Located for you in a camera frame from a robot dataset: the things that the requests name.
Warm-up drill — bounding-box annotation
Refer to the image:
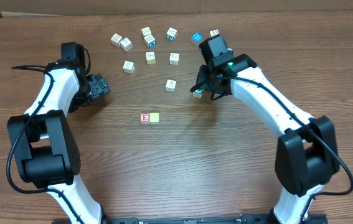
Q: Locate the blue-sided wooden block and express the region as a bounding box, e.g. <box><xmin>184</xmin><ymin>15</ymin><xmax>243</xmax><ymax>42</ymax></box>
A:
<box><xmin>165</xmin><ymin>80</ymin><xmax>177</xmax><ymax>92</ymax></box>

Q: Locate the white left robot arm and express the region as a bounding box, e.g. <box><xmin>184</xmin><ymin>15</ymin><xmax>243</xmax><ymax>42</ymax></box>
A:
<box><xmin>6</xmin><ymin>42</ymin><xmax>110</xmax><ymax>223</ymax></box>

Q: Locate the yellow-topped wooden block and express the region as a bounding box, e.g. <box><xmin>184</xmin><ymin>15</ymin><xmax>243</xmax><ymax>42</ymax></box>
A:
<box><xmin>149</xmin><ymin>113</ymin><xmax>160</xmax><ymax>124</ymax></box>

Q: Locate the red-sided wooden block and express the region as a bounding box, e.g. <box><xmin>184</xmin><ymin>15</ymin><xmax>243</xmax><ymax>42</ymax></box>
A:
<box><xmin>111</xmin><ymin>33</ymin><xmax>123</xmax><ymax>47</ymax></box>

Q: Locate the yellow letter C block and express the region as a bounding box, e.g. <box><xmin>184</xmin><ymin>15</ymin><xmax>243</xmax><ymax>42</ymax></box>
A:
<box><xmin>123</xmin><ymin>60</ymin><xmax>135</xmax><ymax>73</ymax></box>

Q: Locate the plain hourglass picture block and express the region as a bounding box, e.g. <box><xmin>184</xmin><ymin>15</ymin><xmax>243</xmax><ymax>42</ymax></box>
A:
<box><xmin>210</xmin><ymin>29</ymin><xmax>219</xmax><ymax>37</ymax></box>

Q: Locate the red car picture block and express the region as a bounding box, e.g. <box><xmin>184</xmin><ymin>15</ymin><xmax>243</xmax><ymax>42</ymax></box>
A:
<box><xmin>120</xmin><ymin>37</ymin><xmax>133</xmax><ymax>52</ymax></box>

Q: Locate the light blue topped block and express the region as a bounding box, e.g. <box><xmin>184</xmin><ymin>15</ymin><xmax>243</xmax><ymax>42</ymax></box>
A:
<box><xmin>191</xmin><ymin>32</ymin><xmax>203</xmax><ymax>47</ymax></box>

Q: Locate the yellow-framed picture block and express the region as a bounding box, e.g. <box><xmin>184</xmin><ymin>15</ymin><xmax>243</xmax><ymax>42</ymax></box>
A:
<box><xmin>145</xmin><ymin>52</ymin><xmax>156</xmax><ymax>65</ymax></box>

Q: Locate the green letter E block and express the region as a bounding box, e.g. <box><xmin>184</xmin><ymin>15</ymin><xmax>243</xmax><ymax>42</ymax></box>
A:
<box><xmin>169</xmin><ymin>52</ymin><xmax>180</xmax><ymax>65</ymax></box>

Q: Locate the red letter E block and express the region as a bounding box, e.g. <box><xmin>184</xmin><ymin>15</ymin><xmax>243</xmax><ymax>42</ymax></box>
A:
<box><xmin>140</xmin><ymin>113</ymin><xmax>150</xmax><ymax>124</ymax></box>

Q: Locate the plain wooden block behind X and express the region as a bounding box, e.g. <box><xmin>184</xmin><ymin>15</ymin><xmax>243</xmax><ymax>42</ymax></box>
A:
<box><xmin>141</xmin><ymin>27</ymin><xmax>151</xmax><ymax>37</ymax></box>

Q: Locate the blue letter X block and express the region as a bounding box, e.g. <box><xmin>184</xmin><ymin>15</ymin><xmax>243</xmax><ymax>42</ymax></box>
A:
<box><xmin>144</xmin><ymin>34</ymin><xmax>156</xmax><ymax>48</ymax></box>

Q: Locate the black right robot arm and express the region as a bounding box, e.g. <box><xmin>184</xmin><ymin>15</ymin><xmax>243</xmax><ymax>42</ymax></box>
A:
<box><xmin>191</xmin><ymin>34</ymin><xmax>340</xmax><ymax>223</ymax></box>

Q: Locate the green number 4 block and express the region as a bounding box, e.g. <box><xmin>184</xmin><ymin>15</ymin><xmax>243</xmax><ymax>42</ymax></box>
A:
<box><xmin>192</xmin><ymin>89</ymin><xmax>203</xmax><ymax>98</ymax></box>

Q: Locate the green-sided picture block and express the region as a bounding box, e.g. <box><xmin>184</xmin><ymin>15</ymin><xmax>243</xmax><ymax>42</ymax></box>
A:
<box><xmin>166</xmin><ymin>27</ymin><xmax>177</xmax><ymax>42</ymax></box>

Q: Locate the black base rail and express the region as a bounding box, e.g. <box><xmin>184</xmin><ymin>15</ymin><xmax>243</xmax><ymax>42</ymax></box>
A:
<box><xmin>51</xmin><ymin>213</ymin><xmax>329</xmax><ymax>224</ymax></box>

